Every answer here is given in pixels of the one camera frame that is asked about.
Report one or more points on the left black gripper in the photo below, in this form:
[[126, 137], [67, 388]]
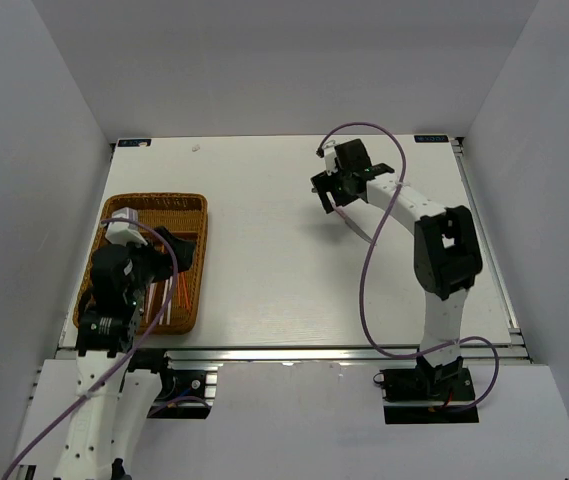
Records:
[[183, 249]]

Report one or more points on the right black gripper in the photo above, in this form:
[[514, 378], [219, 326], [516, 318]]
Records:
[[326, 183]]

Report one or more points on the orange chopstick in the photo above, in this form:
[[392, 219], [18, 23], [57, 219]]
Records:
[[180, 292], [186, 284]]

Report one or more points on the pink handled table knife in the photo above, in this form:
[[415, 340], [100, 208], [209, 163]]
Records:
[[352, 225]]

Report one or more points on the pink handled fork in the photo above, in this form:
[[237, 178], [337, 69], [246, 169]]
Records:
[[150, 298]]

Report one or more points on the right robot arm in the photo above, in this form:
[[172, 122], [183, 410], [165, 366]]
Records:
[[446, 252]]

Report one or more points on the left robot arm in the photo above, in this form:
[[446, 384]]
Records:
[[115, 391]]

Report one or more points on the brown wicker cutlery tray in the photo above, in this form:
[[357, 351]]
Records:
[[185, 215]]

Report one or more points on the right blue table label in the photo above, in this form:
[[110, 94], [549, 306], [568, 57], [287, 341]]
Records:
[[425, 138]]

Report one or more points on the blue table label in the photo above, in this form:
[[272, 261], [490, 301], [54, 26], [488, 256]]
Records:
[[425, 138], [134, 143]]

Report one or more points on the left blue table label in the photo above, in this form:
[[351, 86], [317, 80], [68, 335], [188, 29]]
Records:
[[134, 143]]

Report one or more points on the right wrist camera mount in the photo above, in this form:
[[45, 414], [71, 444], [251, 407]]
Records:
[[328, 154]]

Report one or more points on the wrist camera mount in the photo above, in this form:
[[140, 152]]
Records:
[[126, 230], [328, 154]]

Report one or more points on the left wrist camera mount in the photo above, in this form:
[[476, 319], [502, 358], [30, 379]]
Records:
[[126, 230]]

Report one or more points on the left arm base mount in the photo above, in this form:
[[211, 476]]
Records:
[[183, 389]]

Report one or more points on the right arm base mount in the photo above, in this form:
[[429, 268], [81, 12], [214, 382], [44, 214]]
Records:
[[406, 400]]

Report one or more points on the aluminium table rail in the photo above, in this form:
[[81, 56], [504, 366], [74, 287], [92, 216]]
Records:
[[518, 350]]

